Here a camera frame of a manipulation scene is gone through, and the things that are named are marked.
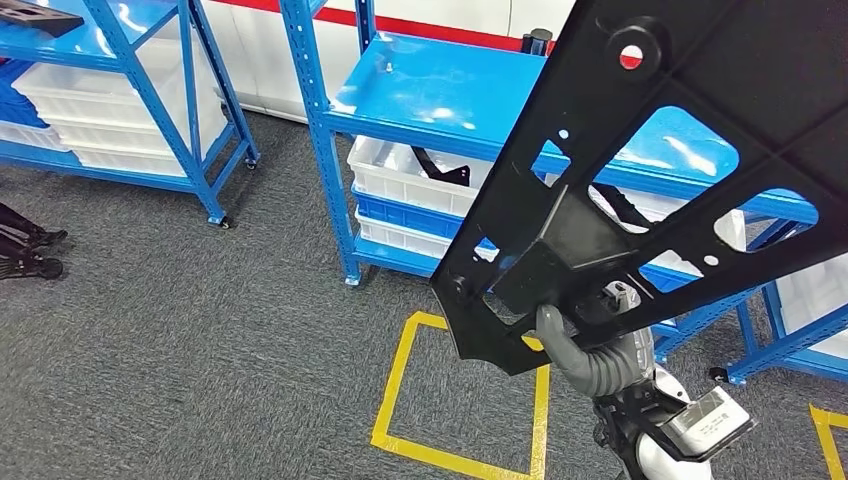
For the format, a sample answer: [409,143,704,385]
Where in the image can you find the black curved plastic part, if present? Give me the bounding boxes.
[592,184,656,232]
[410,145,473,188]

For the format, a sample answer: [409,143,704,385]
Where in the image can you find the white plastic bin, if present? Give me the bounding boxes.
[773,253,848,361]
[11,36,227,124]
[586,182,749,278]
[355,208,458,261]
[69,145,223,179]
[0,119,72,154]
[36,99,230,144]
[347,135,497,219]
[56,129,230,160]

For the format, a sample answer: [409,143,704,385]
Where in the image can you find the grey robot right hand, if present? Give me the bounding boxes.
[535,280,643,387]

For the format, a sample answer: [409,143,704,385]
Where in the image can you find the black plastic panel part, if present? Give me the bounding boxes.
[0,0,85,38]
[429,0,848,378]

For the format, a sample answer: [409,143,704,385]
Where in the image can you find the black stand legs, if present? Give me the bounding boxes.
[0,201,70,281]

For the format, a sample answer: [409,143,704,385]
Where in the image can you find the yellow floor tape square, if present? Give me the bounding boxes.
[809,404,848,480]
[369,309,552,480]

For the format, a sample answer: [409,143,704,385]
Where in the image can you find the blue metal shelf rack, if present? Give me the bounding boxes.
[0,0,261,231]
[278,0,848,387]

